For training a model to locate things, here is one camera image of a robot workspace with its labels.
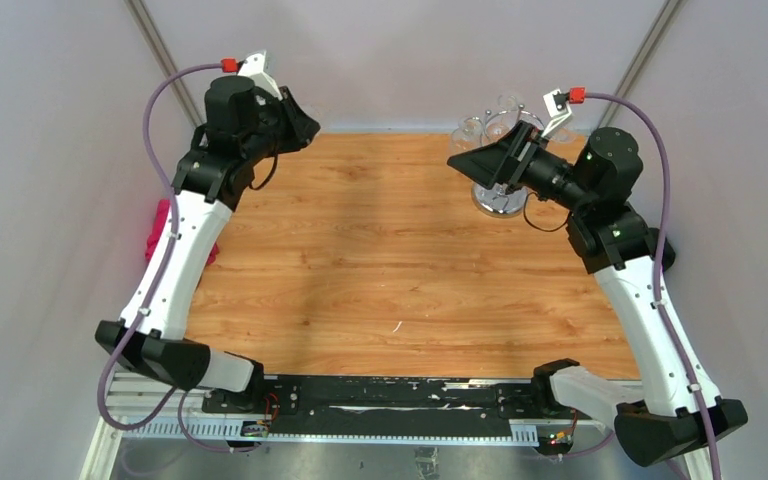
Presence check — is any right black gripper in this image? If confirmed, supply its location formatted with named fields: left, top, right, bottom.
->
left=447, top=119, right=594, bottom=214

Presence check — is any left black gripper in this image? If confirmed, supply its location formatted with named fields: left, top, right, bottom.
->
left=240, top=85, right=319, bottom=164

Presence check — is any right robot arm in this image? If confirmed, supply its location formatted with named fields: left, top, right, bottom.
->
left=448, top=121, right=748, bottom=467

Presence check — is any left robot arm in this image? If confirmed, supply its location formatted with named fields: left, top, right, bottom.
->
left=95, top=75, right=320, bottom=413

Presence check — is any chrome wine glass rack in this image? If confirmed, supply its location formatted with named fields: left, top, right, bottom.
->
left=472, top=102, right=544, bottom=218

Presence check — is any clear wine glass left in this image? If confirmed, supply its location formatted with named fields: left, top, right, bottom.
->
left=449, top=116, right=484, bottom=155

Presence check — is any clear wine glass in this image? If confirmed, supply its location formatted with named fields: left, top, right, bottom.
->
left=543, top=123, right=578, bottom=144
left=449, top=116, right=484, bottom=155
left=493, top=92, right=523, bottom=125

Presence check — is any clear wine glass back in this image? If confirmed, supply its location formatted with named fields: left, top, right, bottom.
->
left=493, top=92, right=523, bottom=125

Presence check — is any clear wine glass right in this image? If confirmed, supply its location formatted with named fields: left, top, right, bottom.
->
left=543, top=123, right=578, bottom=144

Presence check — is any pink cloth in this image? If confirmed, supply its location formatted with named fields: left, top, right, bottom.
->
left=145, top=198, right=221, bottom=268

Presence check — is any black cloth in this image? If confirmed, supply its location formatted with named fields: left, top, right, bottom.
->
left=648, top=227, right=677, bottom=272

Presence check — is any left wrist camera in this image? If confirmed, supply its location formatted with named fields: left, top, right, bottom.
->
left=223, top=50, right=284, bottom=100

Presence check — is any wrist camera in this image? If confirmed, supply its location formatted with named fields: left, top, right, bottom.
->
left=541, top=86, right=586, bottom=140
left=223, top=50, right=284, bottom=100

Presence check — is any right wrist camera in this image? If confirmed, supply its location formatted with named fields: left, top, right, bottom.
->
left=541, top=86, right=586, bottom=140

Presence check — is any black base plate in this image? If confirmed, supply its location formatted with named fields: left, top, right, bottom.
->
left=199, top=375, right=586, bottom=441

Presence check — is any aluminium frame rail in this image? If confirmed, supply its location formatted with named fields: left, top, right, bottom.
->
left=127, top=375, right=608, bottom=448

